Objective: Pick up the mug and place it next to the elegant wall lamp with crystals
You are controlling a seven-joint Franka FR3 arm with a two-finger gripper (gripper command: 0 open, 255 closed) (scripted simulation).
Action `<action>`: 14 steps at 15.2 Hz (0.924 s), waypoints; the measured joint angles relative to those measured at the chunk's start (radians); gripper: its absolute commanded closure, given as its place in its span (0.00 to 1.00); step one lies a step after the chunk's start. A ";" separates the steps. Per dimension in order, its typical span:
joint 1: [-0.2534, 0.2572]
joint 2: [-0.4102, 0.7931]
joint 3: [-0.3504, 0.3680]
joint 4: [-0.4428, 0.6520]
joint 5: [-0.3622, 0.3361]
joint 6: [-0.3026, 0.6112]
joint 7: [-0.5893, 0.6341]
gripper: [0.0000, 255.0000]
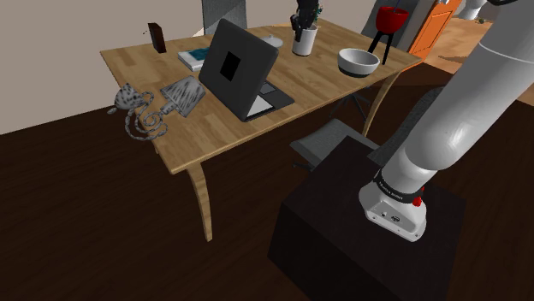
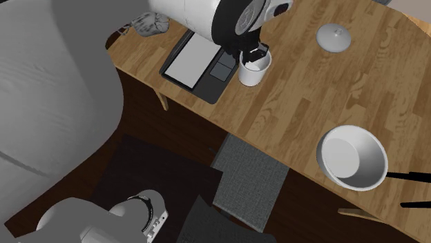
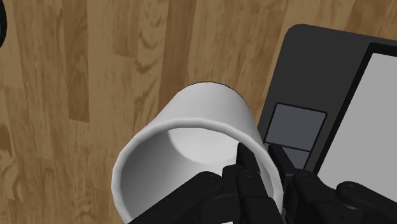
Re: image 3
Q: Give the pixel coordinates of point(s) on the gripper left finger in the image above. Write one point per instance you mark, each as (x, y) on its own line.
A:
(248, 186)

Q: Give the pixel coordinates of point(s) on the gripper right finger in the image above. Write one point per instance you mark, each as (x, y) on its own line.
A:
(310, 198)

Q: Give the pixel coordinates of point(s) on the white cup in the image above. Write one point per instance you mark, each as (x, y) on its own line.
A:
(204, 102)

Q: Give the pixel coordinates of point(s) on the dark grey laptop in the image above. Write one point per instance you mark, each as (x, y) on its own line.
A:
(313, 68)

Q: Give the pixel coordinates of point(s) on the black round object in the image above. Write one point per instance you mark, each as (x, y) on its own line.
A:
(2, 28)

